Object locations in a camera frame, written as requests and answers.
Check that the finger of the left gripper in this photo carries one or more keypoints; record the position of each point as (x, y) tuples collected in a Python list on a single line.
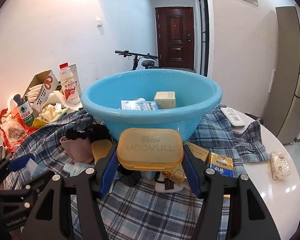
[(28, 192), (8, 164)]

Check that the yellow blue Liqun cigarette pack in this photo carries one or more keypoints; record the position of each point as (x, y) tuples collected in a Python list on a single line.
[(221, 164)]

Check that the amber plastic soap box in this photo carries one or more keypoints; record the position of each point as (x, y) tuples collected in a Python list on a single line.
[(150, 149)]

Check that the Raison cigarette carton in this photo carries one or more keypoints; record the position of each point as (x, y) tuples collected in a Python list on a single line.
[(139, 104)]

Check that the light blue tube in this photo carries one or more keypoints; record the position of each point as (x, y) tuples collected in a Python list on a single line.
[(76, 169)]

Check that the red snack bag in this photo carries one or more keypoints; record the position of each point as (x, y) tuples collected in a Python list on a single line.
[(13, 130)]

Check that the black hair scrunchie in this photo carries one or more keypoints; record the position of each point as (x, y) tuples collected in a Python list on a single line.
[(94, 133)]

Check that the blue plaid shirt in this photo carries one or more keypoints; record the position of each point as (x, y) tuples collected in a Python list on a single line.
[(140, 212)]

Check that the white tissue packet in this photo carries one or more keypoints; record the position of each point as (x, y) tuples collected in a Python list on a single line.
[(279, 165)]

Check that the gold wrapped cigarette pack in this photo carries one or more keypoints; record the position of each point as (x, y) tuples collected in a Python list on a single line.
[(178, 175)]

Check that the crumpled white paper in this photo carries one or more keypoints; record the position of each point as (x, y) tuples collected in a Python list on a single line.
[(53, 108)]

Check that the cardboard pretzel box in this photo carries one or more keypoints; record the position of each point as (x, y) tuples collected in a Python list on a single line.
[(39, 89)]

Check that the white mobile router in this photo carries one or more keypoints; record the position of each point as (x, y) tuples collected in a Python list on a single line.
[(234, 119)]

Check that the blue plastic basin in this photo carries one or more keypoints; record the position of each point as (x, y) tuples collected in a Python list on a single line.
[(196, 96)]

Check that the red cap drink bottle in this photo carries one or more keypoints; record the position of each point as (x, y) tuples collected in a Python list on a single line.
[(68, 84)]

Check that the cream small box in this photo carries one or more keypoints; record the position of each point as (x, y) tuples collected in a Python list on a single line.
[(165, 100)]

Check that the white tall carton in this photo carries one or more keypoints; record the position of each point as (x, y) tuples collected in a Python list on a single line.
[(74, 71)]

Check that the beige refrigerator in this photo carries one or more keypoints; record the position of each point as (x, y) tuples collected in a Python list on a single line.
[(282, 113)]

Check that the black folding bicycle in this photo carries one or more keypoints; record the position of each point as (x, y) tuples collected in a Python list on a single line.
[(148, 59)]

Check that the dark red entrance door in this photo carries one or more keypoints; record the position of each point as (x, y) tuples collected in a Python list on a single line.
[(175, 37)]

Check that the black framed glass door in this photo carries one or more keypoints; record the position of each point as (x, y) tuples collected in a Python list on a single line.
[(204, 37)]

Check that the white wall switch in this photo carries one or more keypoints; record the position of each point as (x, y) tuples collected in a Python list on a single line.
[(99, 23)]

